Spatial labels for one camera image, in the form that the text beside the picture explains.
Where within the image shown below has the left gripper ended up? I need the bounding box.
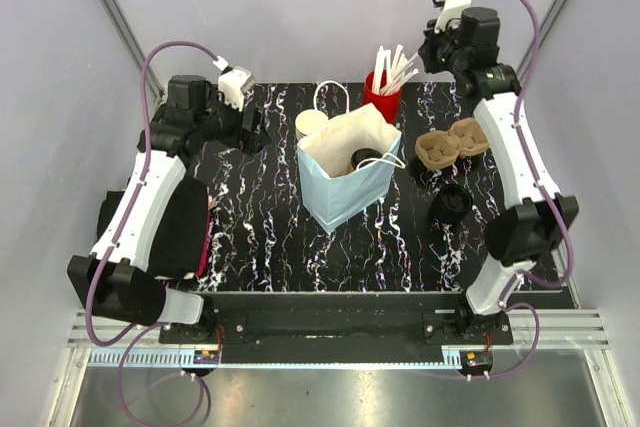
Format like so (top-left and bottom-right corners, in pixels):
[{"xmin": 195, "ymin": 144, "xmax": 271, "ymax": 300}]
[{"xmin": 195, "ymin": 85, "xmax": 271, "ymax": 156}]

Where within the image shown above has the black plastic cup lid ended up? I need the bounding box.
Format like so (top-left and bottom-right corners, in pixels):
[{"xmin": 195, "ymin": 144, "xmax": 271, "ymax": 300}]
[{"xmin": 350, "ymin": 148, "xmax": 382, "ymax": 170}]

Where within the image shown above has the light blue paper bag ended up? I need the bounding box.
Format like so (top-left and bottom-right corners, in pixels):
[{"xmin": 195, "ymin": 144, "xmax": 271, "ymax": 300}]
[{"xmin": 297, "ymin": 103, "xmax": 406, "ymax": 233}]

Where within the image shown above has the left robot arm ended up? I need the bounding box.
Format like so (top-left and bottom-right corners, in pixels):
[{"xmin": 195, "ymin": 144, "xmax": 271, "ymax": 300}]
[{"xmin": 67, "ymin": 67, "xmax": 269, "ymax": 343}]

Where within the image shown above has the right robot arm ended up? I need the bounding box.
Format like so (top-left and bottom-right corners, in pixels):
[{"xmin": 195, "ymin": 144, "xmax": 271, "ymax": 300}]
[{"xmin": 419, "ymin": 6, "xmax": 579, "ymax": 344}]

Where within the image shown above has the white wrapped straws bundle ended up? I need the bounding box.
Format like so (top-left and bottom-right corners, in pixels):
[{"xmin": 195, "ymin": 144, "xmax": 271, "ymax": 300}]
[{"xmin": 370, "ymin": 44, "xmax": 419, "ymax": 96}]

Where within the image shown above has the stack of paper cups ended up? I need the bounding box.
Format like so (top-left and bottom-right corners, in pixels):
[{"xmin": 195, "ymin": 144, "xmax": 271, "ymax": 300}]
[{"xmin": 295, "ymin": 109, "xmax": 329, "ymax": 140}]

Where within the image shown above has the black marble pattern mat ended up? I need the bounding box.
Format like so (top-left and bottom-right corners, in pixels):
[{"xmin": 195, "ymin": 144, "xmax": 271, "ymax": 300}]
[{"xmin": 178, "ymin": 82, "xmax": 503, "ymax": 293}]

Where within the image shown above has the black cloth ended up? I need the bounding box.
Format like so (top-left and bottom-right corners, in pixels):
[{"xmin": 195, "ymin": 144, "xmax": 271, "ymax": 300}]
[{"xmin": 94, "ymin": 179, "xmax": 212, "ymax": 281}]

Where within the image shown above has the stack of black lids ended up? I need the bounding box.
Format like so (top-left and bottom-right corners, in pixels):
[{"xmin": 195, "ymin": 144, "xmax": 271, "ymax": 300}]
[{"xmin": 429, "ymin": 183, "xmax": 473, "ymax": 225}]

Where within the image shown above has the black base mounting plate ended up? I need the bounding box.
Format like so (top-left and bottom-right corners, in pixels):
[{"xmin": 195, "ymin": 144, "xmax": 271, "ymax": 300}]
[{"xmin": 159, "ymin": 292, "xmax": 513, "ymax": 347}]

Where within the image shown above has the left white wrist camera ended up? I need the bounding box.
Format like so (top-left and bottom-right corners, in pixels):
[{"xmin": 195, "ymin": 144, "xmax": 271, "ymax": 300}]
[{"xmin": 213, "ymin": 56, "xmax": 255, "ymax": 112}]

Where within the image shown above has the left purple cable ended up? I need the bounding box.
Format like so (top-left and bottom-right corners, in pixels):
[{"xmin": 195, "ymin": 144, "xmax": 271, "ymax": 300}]
[{"xmin": 83, "ymin": 40, "xmax": 221, "ymax": 423}]

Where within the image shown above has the purple cable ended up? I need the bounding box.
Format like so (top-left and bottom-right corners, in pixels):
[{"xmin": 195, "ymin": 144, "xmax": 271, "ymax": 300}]
[
  {"xmin": 444, "ymin": 0, "xmax": 576, "ymax": 381},
  {"xmin": 83, "ymin": 40, "xmax": 221, "ymax": 423}
]

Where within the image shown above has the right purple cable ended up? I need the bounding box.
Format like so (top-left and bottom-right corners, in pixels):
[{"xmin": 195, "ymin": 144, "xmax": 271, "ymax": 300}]
[{"xmin": 444, "ymin": 0, "xmax": 576, "ymax": 381}]

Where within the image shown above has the aluminium frame rail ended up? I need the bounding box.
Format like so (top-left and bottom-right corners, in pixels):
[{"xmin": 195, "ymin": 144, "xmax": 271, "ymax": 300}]
[{"xmin": 46, "ymin": 309, "xmax": 639, "ymax": 426}]

